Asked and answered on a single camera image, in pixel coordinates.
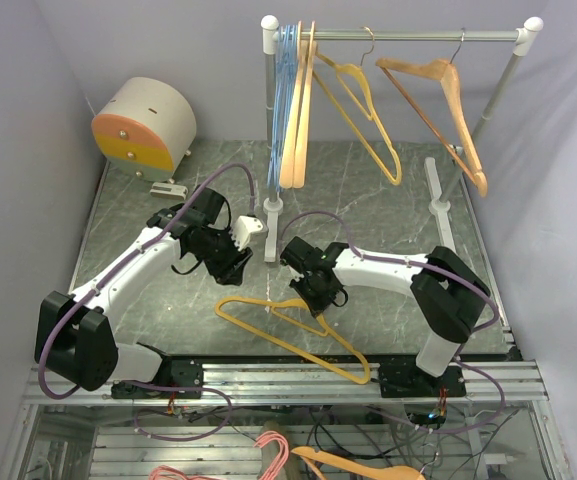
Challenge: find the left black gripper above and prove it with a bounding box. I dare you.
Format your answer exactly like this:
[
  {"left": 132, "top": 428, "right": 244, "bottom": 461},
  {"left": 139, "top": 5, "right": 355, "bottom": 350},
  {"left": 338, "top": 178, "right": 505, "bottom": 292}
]
[{"left": 190, "top": 224, "right": 253, "bottom": 286}]

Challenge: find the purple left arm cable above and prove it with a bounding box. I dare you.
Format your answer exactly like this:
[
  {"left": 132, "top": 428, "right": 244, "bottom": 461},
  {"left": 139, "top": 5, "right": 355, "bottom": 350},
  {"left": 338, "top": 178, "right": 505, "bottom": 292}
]
[{"left": 36, "top": 162, "right": 259, "bottom": 441}]

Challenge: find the metal clothes rack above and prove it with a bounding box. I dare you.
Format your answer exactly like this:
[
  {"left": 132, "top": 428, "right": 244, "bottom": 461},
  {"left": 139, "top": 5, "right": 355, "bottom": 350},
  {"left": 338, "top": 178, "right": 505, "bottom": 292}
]
[{"left": 263, "top": 17, "right": 544, "bottom": 263}]

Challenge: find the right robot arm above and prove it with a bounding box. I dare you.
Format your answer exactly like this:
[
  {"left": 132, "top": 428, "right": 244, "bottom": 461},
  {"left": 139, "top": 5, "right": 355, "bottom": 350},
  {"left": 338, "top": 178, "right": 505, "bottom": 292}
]
[{"left": 280, "top": 236, "right": 490, "bottom": 398}]

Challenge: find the pink plastic hanger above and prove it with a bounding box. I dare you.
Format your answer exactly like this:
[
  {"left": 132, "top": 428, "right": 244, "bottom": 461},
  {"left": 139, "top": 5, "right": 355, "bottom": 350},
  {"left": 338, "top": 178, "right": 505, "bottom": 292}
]
[{"left": 148, "top": 430, "right": 301, "bottom": 480}]

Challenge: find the orange wooden hanger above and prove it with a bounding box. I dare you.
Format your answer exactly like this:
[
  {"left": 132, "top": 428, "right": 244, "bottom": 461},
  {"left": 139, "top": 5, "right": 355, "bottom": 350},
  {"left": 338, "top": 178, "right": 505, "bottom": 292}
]
[{"left": 291, "top": 446, "right": 425, "bottom": 480}]

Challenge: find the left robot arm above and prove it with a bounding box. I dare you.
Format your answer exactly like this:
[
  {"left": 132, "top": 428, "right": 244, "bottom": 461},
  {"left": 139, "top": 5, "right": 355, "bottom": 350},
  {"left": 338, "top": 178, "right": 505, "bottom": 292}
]
[{"left": 35, "top": 188, "right": 265, "bottom": 397}]

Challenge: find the beige plastic hanger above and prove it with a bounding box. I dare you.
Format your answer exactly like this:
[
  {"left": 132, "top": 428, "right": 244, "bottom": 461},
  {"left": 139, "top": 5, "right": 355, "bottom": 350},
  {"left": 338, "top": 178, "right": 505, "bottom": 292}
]
[
  {"left": 293, "top": 21, "right": 316, "bottom": 189},
  {"left": 279, "top": 21, "right": 307, "bottom": 189}
]

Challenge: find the brown wooden hanger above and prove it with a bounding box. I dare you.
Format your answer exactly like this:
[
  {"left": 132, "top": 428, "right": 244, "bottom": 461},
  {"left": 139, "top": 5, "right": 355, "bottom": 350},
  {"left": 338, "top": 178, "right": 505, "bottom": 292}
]
[{"left": 375, "top": 30, "right": 488, "bottom": 197}]

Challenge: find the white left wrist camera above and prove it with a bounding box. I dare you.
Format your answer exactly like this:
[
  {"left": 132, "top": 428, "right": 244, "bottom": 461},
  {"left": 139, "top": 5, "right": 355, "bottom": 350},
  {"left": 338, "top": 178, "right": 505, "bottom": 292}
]
[{"left": 230, "top": 215, "right": 267, "bottom": 251}]

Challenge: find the aluminium frame rail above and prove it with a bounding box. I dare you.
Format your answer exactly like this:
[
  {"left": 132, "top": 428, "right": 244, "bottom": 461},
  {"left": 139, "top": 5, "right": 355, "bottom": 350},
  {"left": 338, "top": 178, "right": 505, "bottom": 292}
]
[{"left": 22, "top": 361, "right": 549, "bottom": 407}]

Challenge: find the yellow plastic hanger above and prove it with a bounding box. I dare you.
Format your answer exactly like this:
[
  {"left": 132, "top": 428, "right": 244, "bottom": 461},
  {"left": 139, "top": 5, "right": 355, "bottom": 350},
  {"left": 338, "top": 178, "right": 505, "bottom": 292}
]
[
  {"left": 215, "top": 296, "right": 372, "bottom": 386},
  {"left": 313, "top": 50, "right": 403, "bottom": 186}
]

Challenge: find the small white plastic clip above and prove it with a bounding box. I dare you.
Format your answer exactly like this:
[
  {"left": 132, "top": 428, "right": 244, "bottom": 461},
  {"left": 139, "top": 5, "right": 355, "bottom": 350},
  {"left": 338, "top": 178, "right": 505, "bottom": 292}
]
[{"left": 149, "top": 182, "right": 188, "bottom": 201}]

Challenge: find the beige round drawer cabinet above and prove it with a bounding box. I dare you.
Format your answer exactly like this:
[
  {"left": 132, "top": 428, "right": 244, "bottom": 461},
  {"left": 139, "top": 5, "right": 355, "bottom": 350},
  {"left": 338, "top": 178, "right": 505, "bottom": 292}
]
[{"left": 91, "top": 77, "right": 197, "bottom": 182}]

